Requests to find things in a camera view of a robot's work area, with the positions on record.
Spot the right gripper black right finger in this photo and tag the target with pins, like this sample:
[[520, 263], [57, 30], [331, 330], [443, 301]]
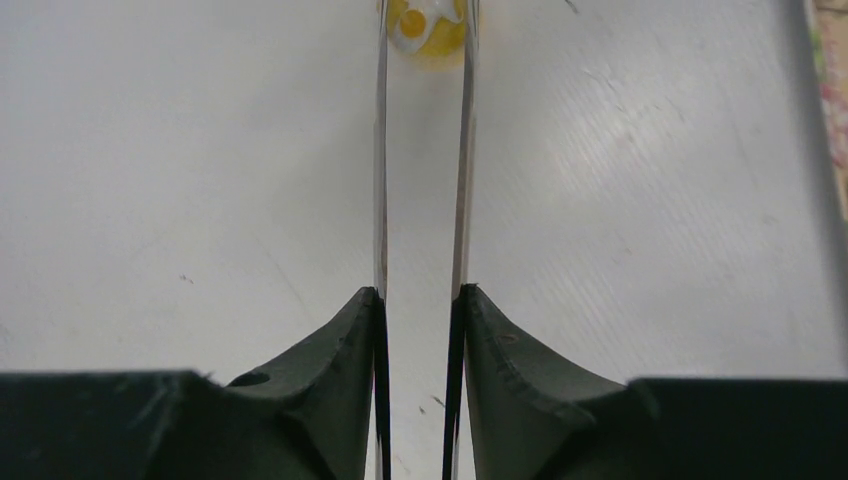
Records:
[[536, 415]]

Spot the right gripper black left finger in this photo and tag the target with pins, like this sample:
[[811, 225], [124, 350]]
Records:
[[319, 410]]

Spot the metal tongs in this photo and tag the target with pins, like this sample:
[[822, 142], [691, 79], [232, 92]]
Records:
[[460, 249]]

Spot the floral serving tray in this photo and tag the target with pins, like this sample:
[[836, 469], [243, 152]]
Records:
[[827, 20]]

